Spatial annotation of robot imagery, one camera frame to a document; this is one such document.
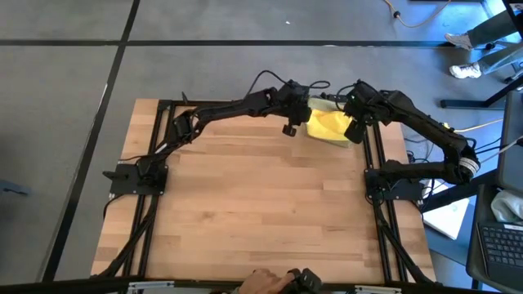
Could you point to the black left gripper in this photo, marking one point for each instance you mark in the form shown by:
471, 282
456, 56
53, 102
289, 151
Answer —
297, 110

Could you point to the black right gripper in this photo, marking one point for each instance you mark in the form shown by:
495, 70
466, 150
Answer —
361, 106

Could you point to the yellow microfiber towel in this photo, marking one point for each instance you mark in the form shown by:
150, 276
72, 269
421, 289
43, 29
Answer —
329, 124

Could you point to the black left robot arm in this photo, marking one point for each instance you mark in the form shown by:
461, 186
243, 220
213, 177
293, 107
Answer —
229, 109

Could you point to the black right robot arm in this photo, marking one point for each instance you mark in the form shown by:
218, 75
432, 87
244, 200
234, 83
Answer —
425, 122

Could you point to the clear plastic bin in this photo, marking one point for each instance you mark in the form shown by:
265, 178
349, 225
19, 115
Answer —
367, 130

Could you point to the black power strip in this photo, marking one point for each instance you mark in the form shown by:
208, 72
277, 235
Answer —
335, 98

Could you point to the black metal beam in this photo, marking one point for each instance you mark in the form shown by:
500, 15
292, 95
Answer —
457, 196

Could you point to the white booklet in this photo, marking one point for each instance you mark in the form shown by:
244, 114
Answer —
447, 216

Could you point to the black handheld controller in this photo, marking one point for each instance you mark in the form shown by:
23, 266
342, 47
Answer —
306, 281

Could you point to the person's hand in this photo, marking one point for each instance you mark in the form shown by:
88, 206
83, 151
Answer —
263, 282

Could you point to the grey upright panel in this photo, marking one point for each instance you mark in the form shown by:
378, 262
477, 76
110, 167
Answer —
512, 143

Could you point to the pale cloth bundle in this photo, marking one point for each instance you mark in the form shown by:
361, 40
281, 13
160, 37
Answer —
506, 206

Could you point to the person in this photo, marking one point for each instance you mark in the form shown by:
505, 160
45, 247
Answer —
490, 28

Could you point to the black keyboard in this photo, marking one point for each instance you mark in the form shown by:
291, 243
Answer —
502, 245

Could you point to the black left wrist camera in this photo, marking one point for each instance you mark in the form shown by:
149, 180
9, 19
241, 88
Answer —
296, 89

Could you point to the black table edge rail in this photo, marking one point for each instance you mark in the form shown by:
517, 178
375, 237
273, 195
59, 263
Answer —
229, 102
163, 286
141, 237
384, 241

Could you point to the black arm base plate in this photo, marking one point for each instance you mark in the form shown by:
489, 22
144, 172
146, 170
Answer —
122, 181
404, 191

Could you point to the silver metal bracket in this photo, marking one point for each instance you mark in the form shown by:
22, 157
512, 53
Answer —
378, 289
151, 285

